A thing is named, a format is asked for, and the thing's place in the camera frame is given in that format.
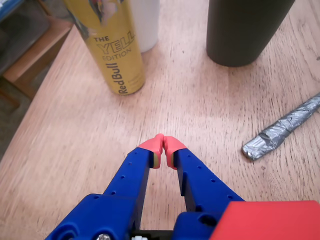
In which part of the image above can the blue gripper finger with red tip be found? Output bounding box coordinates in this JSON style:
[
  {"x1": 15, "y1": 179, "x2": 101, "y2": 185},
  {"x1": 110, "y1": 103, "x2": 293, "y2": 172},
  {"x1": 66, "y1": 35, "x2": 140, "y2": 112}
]
[
  {"x1": 44, "y1": 134, "x2": 165, "y2": 240},
  {"x1": 162, "y1": 136, "x2": 246, "y2": 240}
]

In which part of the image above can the fork with gray taped handle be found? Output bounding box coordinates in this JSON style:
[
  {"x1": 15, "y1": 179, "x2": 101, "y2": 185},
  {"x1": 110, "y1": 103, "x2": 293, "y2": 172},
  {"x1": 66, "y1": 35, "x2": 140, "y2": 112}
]
[{"x1": 241, "y1": 92, "x2": 320, "y2": 161}]

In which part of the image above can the tall gray glass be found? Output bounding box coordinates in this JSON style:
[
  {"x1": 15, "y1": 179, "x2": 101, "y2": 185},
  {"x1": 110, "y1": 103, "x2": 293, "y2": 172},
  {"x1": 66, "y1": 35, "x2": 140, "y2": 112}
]
[{"x1": 206, "y1": 0, "x2": 296, "y2": 68}]

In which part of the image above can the yellow Red Bull can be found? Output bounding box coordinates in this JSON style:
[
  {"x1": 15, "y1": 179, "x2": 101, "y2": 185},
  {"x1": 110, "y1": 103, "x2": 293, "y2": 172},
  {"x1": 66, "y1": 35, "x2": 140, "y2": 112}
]
[{"x1": 62, "y1": 0, "x2": 147, "y2": 96}]

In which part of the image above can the wooden chair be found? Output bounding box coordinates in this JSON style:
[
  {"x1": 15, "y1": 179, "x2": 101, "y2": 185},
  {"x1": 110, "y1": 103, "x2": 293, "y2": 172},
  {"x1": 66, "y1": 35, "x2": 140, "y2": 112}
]
[{"x1": 0, "y1": 0, "x2": 75, "y2": 111}]

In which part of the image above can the large white paper cup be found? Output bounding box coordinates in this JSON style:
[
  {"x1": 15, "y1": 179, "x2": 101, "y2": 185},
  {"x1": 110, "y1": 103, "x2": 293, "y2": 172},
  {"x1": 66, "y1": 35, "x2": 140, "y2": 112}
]
[{"x1": 129, "y1": 0, "x2": 161, "y2": 53}]

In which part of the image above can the red camera mount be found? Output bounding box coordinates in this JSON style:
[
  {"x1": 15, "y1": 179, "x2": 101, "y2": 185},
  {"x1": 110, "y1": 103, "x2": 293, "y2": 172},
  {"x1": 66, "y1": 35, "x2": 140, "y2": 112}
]
[{"x1": 209, "y1": 200, "x2": 320, "y2": 240}]

